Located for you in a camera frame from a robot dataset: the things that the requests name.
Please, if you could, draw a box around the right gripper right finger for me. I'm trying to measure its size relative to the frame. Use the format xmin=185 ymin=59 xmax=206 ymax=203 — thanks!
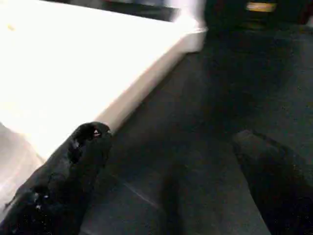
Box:
xmin=232 ymin=129 xmax=313 ymax=235

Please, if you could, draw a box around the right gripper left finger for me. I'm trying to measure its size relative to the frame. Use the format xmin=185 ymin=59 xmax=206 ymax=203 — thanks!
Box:
xmin=0 ymin=121 xmax=114 ymax=235

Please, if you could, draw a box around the white plastic table top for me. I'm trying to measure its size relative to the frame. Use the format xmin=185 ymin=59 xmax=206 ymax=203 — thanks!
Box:
xmin=0 ymin=0 xmax=208 ymax=218

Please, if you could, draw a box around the black table mat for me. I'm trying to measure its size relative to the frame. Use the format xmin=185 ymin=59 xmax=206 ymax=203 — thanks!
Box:
xmin=78 ymin=20 xmax=313 ymax=235

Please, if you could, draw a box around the black cabinet with yellow label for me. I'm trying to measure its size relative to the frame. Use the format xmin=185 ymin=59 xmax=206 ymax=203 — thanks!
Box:
xmin=208 ymin=0 xmax=313 ymax=30

